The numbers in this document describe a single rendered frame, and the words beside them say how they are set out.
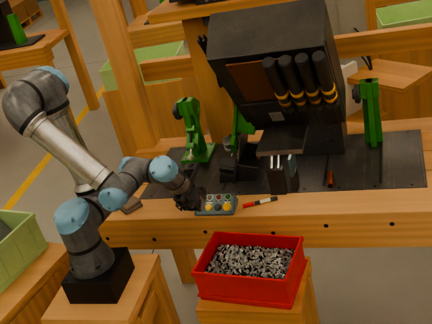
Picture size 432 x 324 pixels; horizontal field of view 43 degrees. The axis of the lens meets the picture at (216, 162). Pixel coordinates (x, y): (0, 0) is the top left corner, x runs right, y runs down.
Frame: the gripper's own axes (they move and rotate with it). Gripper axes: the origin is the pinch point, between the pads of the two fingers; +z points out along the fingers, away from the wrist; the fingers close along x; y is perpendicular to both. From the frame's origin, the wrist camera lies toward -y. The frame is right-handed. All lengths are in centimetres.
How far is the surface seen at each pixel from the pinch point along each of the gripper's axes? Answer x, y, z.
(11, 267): -76, 24, 2
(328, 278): 27, 1, 121
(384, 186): 61, -9, 19
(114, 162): -161, -112, 199
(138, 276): -20.2, 27.4, -1.0
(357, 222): 52, 6, 13
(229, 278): 15.6, 29.9, -10.2
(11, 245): -76, 16, -2
